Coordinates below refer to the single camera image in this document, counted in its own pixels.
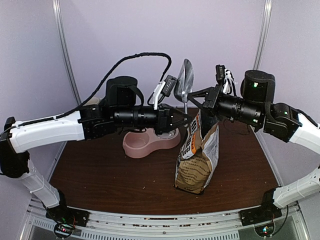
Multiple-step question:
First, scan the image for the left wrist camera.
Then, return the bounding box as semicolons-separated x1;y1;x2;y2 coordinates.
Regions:
151;75;177;110

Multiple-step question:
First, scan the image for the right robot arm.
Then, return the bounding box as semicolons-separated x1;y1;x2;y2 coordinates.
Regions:
187;69;320;154

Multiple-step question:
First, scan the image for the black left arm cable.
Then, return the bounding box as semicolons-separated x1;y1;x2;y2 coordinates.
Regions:
7;52;173;131

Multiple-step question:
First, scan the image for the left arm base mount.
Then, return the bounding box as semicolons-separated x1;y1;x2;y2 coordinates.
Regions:
46;189;90;237

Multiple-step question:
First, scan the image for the right rear aluminium post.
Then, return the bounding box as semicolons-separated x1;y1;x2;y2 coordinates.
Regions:
253;0;273;70

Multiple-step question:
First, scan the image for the pink double pet bowl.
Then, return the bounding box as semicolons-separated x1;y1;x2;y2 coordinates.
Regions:
122;128;181;159

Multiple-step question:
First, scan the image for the dog food bag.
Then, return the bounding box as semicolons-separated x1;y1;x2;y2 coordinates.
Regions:
174;110;220;195

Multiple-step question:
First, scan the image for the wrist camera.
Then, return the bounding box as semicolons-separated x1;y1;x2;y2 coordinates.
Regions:
151;75;177;110
215;64;237;97

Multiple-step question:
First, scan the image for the white patterned ceramic mug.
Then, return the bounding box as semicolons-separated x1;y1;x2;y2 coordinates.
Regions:
87;97;104;106

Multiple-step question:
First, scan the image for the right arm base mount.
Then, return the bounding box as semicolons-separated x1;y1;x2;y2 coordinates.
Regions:
239;205;282;239

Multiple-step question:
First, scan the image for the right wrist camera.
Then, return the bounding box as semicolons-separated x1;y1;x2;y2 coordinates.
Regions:
215;64;237;97

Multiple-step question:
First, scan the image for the aluminium post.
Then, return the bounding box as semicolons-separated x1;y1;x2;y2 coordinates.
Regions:
253;0;273;70
52;0;81;105

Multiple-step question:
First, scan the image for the front aluminium frame rail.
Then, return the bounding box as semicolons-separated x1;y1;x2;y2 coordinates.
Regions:
22;197;308;240

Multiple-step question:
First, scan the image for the left rear aluminium post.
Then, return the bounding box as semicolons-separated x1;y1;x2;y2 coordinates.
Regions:
52;0;81;105

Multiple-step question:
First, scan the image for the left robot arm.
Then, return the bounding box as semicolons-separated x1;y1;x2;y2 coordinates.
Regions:
0;76;191;222

